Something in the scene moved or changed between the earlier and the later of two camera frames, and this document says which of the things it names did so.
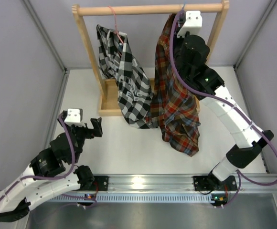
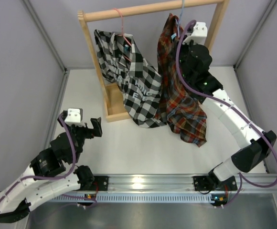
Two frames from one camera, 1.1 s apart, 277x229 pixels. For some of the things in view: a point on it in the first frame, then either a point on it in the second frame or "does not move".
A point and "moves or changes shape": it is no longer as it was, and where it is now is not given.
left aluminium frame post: [57, 107] does not move
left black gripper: [91, 132] does not move
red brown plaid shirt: [174, 106] moves or changes shape
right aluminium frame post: [267, 14] does not move
